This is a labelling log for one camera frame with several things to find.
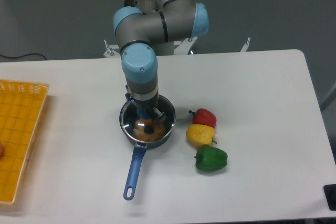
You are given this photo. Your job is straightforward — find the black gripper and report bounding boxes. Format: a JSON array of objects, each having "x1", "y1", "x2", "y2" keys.
[{"x1": 125, "y1": 85, "x2": 166, "y2": 124}]

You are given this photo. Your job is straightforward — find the dark pot blue handle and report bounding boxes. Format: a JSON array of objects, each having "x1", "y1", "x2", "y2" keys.
[{"x1": 119, "y1": 94, "x2": 176, "y2": 201}]

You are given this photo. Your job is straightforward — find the glass lid blue knob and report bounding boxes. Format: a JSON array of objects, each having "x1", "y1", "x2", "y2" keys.
[{"x1": 119, "y1": 95, "x2": 176, "y2": 144}]

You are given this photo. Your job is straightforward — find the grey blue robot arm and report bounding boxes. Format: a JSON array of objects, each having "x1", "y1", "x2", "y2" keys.
[{"x1": 113, "y1": 0, "x2": 209, "y2": 123}]

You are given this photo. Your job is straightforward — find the glazed donut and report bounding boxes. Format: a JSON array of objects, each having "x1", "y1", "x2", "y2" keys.
[{"x1": 133, "y1": 119, "x2": 166, "y2": 142}]

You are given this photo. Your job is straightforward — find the red bell pepper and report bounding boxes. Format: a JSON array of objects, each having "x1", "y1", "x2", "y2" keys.
[{"x1": 188, "y1": 108, "x2": 217, "y2": 128}]

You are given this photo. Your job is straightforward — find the yellow bell pepper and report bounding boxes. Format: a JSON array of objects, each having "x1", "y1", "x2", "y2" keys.
[{"x1": 186, "y1": 124, "x2": 216, "y2": 148}]

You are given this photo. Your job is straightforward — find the green bell pepper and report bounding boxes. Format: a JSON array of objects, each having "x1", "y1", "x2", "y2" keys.
[{"x1": 194, "y1": 146, "x2": 228, "y2": 172}]

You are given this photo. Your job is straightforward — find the yellow plastic basket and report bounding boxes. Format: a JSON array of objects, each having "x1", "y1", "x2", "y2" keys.
[{"x1": 1, "y1": 79, "x2": 49, "y2": 205}]

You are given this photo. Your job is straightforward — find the black device at table edge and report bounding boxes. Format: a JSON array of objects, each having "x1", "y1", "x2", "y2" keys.
[{"x1": 323, "y1": 184, "x2": 336, "y2": 211}]

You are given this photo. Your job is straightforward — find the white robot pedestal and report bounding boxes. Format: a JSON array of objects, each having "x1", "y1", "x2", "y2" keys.
[{"x1": 153, "y1": 42, "x2": 175, "y2": 56}]

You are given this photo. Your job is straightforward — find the white metal base frame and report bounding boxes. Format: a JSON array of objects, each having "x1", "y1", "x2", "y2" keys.
[{"x1": 102, "y1": 34, "x2": 251, "y2": 59}]

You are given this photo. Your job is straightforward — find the black floor cable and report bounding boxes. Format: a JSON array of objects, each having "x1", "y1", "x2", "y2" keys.
[{"x1": 0, "y1": 52, "x2": 48, "y2": 61}]

